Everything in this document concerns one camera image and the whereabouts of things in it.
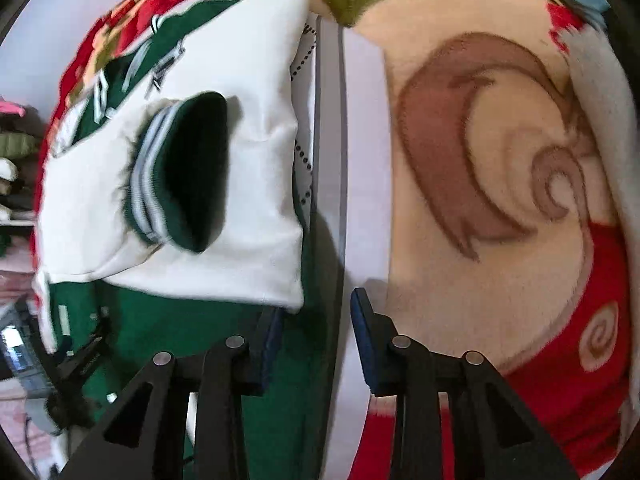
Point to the white diamond-pattern mat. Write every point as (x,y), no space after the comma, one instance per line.
(327,160)

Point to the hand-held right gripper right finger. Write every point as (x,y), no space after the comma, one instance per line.
(364,345)

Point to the green and white jacket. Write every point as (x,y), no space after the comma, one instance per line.
(250,110)

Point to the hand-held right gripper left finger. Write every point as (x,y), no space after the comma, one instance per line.
(270,355)

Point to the hanging clothes pile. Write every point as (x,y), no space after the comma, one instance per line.
(15,145)

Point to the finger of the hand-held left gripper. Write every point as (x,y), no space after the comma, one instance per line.
(80,365)

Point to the red floral blanket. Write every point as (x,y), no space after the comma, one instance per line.
(475,285)

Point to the white knitted blanket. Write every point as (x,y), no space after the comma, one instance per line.
(605,110)

